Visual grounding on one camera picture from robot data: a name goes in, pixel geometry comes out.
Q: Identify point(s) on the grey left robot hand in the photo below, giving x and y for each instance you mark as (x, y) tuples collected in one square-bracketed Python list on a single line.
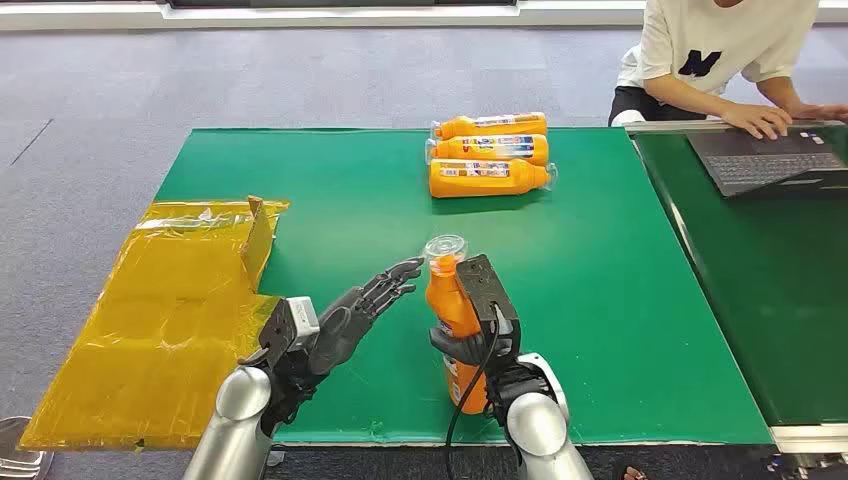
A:
[(344, 324)]

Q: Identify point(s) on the person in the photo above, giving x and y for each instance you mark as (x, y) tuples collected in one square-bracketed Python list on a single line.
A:
[(702, 40)]

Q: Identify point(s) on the person's left hand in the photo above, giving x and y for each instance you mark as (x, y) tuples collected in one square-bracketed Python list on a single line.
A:
[(821, 111)]

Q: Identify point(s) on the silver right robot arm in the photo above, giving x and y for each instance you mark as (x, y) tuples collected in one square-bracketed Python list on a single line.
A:
[(540, 430)]

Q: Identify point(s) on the dark grey laptop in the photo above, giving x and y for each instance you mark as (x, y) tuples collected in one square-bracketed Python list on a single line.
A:
[(768, 162)]

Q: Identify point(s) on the orange bottle with clear cap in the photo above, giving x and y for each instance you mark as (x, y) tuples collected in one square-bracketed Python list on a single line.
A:
[(484, 179), (450, 305), (497, 149), (493, 124)]

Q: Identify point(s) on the shiny metal chair base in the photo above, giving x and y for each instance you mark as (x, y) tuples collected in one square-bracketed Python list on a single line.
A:
[(20, 450)]

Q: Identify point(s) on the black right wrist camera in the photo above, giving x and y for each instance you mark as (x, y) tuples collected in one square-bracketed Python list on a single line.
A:
[(484, 285)]

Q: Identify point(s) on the yellow taped cardboard box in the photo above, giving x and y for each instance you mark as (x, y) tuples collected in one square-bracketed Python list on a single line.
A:
[(166, 324)]

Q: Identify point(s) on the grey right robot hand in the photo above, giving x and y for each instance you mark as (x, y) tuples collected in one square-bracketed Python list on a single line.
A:
[(457, 348)]

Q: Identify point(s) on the large green table mat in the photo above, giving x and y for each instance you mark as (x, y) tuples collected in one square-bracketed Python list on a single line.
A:
[(583, 278)]

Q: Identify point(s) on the dark green table mat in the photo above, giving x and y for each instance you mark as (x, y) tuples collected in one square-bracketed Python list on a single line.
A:
[(782, 291)]

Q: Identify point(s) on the person's right hand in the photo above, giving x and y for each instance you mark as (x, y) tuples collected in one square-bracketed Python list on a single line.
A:
[(758, 119)]

